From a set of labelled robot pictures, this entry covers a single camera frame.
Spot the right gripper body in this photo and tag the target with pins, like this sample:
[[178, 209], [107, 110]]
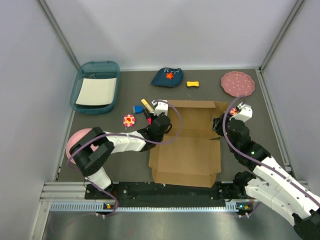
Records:
[[219, 128]]

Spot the brown cardboard box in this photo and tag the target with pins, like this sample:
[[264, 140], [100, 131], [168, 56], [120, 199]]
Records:
[[191, 152]]

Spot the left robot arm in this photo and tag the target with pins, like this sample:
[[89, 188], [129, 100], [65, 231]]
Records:
[[91, 163]]

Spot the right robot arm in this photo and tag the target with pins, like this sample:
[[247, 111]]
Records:
[[266, 181]]

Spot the pink flower charm right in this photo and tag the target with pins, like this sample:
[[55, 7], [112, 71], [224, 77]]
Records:
[[233, 111]]

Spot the pink flower charm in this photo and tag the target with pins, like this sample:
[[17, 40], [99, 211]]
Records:
[[233, 111], [128, 121]]

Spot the pink dotted plate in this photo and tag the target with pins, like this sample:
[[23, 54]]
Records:
[[236, 83]]

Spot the yellow bone sponge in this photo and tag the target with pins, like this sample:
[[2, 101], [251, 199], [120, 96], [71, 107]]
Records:
[[192, 84]]

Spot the dark blue fish dish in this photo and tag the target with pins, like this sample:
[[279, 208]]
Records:
[[168, 77]]

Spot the yellow pink marker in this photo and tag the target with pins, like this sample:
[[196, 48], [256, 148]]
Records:
[[148, 111]]

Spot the blue small eraser block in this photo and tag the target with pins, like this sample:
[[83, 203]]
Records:
[[137, 109]]

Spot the pink flower charm left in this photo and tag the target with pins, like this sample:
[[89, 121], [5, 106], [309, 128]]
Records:
[[128, 121]]

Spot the teal plastic bin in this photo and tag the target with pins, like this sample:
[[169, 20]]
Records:
[[95, 70]]

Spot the white paper sheet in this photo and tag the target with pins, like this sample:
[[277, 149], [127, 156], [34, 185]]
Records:
[[97, 92]]

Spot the plain pink plate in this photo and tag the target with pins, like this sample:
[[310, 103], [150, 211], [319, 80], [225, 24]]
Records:
[[73, 145]]

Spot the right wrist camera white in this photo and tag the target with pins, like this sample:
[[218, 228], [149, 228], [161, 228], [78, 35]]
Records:
[[244, 112]]

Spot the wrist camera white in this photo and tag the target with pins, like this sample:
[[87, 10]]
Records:
[[244, 112], [160, 107]]

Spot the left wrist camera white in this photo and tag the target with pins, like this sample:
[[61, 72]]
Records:
[[160, 107]]

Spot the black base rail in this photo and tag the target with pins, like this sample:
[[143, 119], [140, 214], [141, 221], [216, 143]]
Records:
[[151, 194]]

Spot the aluminium frame profile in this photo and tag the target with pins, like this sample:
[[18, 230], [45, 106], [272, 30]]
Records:
[[84, 197]]

